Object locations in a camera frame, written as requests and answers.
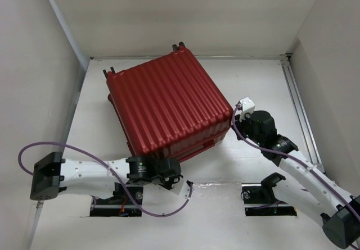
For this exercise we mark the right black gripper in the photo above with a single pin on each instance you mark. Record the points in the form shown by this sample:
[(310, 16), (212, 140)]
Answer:
[(239, 126)]

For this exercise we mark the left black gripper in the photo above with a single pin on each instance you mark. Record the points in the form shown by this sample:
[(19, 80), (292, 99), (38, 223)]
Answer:
[(175, 179)]

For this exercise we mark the red suitcase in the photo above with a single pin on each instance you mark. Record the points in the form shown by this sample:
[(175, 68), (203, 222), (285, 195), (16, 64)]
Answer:
[(169, 106)]

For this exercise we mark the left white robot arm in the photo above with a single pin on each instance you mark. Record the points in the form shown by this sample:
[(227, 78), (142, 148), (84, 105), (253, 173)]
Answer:
[(54, 175)]

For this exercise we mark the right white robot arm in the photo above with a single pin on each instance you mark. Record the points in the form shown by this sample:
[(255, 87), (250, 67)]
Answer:
[(333, 208)]

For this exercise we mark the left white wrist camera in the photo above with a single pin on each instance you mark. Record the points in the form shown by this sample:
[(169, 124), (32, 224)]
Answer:
[(183, 189)]

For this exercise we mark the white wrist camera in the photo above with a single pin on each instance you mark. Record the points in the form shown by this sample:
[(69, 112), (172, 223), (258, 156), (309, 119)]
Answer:
[(245, 107), (183, 189)]

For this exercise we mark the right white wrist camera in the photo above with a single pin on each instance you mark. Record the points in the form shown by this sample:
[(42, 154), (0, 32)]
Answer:
[(245, 107)]

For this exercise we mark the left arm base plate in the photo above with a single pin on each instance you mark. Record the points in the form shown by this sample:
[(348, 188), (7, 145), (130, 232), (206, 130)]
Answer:
[(118, 205)]

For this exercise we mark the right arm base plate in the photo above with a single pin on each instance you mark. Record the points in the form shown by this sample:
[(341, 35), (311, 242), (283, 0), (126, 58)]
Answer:
[(258, 203)]

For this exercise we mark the right aluminium frame rail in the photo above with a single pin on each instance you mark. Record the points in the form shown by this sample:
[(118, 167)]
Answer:
[(305, 128)]

